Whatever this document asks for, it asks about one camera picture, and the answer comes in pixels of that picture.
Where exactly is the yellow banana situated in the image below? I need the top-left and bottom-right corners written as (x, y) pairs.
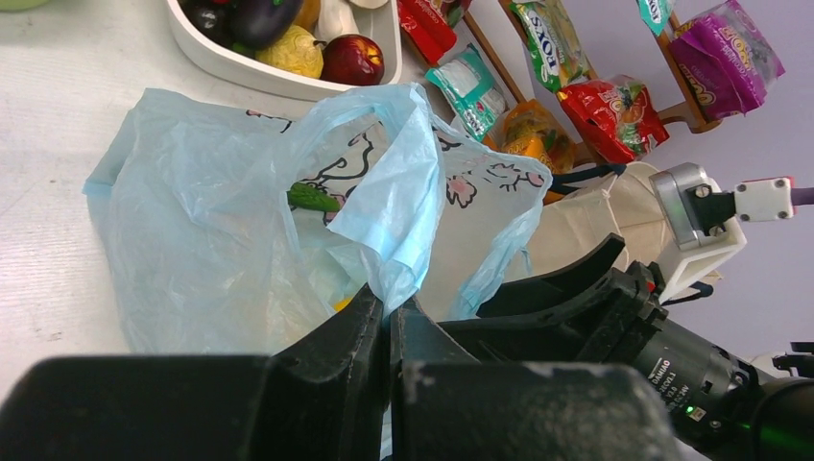
top-left (333, 297), bottom-right (353, 312)

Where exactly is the red snack bag left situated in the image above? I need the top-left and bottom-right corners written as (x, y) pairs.
top-left (396, 0), bottom-right (457, 66)

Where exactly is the purple eggplant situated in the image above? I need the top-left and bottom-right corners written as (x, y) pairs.
top-left (229, 0), bottom-right (303, 49)

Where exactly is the wooden display rack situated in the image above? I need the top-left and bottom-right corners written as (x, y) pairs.
top-left (463, 1), bottom-right (721, 134)

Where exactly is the green candy bag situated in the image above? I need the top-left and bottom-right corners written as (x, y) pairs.
top-left (509, 0), bottom-right (592, 93)

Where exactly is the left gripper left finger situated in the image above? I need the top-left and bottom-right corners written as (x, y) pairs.
top-left (1, 288), bottom-right (385, 460)

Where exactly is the yellow pear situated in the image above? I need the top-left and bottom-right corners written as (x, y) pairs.
top-left (254, 41), bottom-right (323, 79)

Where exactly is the teal snack bag upper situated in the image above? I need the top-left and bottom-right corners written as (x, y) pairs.
top-left (636, 0), bottom-right (676, 36)

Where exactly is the white mushroom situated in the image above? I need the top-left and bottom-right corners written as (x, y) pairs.
top-left (315, 0), bottom-right (388, 42)

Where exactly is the teal snack bag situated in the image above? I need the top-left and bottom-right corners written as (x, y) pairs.
top-left (425, 44), bottom-right (508, 141)
top-left (636, 0), bottom-right (676, 36)

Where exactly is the white vegetable tray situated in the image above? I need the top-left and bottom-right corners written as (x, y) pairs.
top-left (164, 1), bottom-right (402, 102)

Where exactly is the red snack bag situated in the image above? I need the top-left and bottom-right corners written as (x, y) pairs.
top-left (396, 0), bottom-right (457, 66)
top-left (556, 75), bottom-right (669, 163)

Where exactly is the orange candy bag lower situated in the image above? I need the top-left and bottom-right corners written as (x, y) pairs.
top-left (482, 100), bottom-right (577, 175)

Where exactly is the green cucumber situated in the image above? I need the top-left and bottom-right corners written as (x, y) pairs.
top-left (287, 182), bottom-right (341, 212)

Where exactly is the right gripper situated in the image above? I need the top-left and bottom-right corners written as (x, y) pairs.
top-left (443, 234), bottom-right (813, 460)

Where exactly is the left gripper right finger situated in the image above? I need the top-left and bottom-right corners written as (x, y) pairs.
top-left (388, 300), bottom-right (682, 460)

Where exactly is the red apple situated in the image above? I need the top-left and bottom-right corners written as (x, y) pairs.
top-left (320, 34), bottom-right (385, 86)

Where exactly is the teal snack bag lower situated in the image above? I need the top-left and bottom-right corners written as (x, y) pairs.
top-left (425, 44), bottom-right (508, 141)

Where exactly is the light blue plastic bag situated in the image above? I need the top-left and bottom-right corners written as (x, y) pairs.
top-left (84, 84), bottom-right (553, 354)

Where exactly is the large purple snack bag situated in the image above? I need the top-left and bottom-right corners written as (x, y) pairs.
top-left (668, 1), bottom-right (785, 120)

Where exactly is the red snack bag right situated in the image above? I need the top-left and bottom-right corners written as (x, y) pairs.
top-left (556, 75), bottom-right (669, 163)

